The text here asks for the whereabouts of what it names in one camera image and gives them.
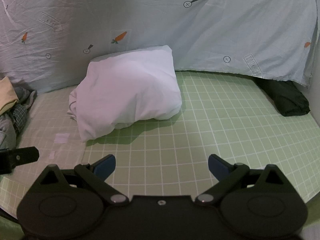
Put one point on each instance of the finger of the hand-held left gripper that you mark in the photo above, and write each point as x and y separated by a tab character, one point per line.
26	155

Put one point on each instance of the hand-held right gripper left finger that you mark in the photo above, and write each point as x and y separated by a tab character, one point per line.
107	167

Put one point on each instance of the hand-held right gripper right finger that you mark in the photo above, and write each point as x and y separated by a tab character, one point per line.
217	167

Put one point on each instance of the white garment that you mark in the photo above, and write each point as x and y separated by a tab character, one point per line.
125	90

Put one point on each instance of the grey-blue garment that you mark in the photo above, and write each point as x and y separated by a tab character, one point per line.
6	132

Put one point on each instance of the grey plaid garment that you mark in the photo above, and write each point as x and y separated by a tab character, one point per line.
22	110

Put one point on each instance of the beige garment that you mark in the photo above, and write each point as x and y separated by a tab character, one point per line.
7	95

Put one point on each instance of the carrot printed pale sheet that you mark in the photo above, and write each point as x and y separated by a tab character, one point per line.
155	12

